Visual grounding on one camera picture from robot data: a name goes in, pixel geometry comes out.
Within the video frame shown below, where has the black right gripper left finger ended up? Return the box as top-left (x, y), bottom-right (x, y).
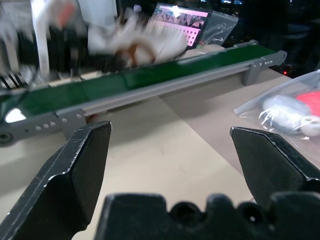
top-left (0, 120), bottom-right (112, 240)

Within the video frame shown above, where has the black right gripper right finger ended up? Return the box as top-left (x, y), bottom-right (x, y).
top-left (230, 126), bottom-right (320, 207)

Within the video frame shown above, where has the white blurred bag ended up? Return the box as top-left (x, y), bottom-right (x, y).
top-left (87, 11), bottom-right (191, 68)

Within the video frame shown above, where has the clear plastic bag with items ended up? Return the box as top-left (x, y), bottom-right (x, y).
top-left (232, 69), bottom-right (320, 173)

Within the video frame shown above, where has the green conveyor belt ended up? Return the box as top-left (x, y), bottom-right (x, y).
top-left (0, 39), bottom-right (289, 147)

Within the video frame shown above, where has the clear empty plastic bag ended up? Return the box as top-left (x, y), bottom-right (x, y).
top-left (199, 10), bottom-right (240, 47)

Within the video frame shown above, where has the laptop with pink screen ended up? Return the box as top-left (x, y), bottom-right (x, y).
top-left (149, 2), bottom-right (213, 51)

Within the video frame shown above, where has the white vertical post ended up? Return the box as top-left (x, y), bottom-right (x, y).
top-left (30, 0), bottom-right (51, 73)

